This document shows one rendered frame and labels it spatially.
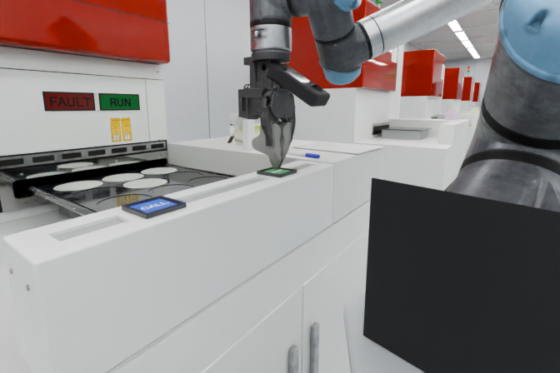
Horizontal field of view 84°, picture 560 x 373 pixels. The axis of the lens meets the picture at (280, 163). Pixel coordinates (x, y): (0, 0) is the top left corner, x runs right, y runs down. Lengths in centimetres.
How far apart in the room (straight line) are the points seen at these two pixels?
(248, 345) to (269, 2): 56
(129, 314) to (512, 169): 43
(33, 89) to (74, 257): 67
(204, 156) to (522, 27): 82
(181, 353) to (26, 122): 68
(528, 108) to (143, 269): 42
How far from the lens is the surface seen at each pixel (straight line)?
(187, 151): 104
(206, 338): 50
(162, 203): 43
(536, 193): 38
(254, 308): 57
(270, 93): 55
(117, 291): 38
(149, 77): 110
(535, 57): 34
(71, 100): 99
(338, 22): 58
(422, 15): 67
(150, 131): 109
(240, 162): 87
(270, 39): 57
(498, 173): 39
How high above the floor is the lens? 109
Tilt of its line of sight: 10 degrees down
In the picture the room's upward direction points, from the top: straight up
